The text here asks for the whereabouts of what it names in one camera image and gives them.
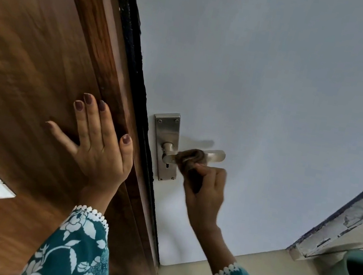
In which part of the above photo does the white door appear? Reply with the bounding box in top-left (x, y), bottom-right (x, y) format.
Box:
top-left (83, 0), bottom-right (363, 275)

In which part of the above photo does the person's left hand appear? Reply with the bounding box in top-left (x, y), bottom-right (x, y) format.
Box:
top-left (35, 87), bottom-right (143, 200)

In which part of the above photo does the black door seal strip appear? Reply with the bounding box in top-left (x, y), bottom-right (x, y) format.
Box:
top-left (62, 0), bottom-right (205, 268)

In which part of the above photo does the brown cleaning cloth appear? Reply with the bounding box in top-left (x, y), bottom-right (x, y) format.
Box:
top-left (172, 146), bottom-right (208, 195)

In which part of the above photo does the person's right hand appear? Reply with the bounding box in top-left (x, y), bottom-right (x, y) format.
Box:
top-left (174, 161), bottom-right (231, 234)

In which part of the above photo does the brown wooden door frame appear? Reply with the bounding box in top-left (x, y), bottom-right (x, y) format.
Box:
top-left (0, 0), bottom-right (206, 275)

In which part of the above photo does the white peeling door frame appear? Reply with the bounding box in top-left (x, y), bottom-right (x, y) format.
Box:
top-left (285, 149), bottom-right (363, 272)

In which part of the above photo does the silver door lever handle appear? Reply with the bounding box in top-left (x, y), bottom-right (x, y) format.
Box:
top-left (159, 141), bottom-right (227, 174)

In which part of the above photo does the person's left forearm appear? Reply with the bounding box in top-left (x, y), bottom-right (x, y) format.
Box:
top-left (19, 177), bottom-right (125, 275)

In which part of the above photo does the silver handle backplate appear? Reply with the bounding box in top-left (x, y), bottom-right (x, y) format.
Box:
top-left (144, 110), bottom-right (188, 184)

